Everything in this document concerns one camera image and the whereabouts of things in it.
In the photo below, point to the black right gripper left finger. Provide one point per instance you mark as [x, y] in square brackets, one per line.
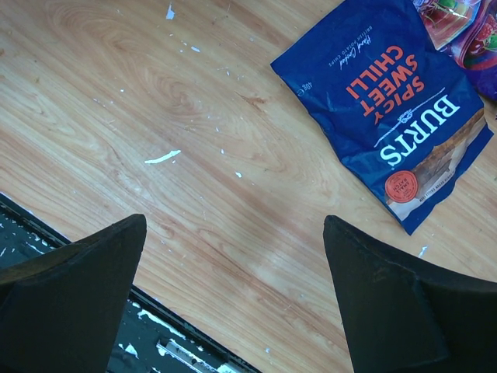
[60, 312]

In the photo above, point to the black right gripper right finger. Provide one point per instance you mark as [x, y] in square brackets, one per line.
[401, 313]

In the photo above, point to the blue Burts chips bag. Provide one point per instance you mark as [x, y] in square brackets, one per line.
[400, 115]

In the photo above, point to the purple snack packet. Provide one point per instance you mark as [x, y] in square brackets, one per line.
[466, 31]

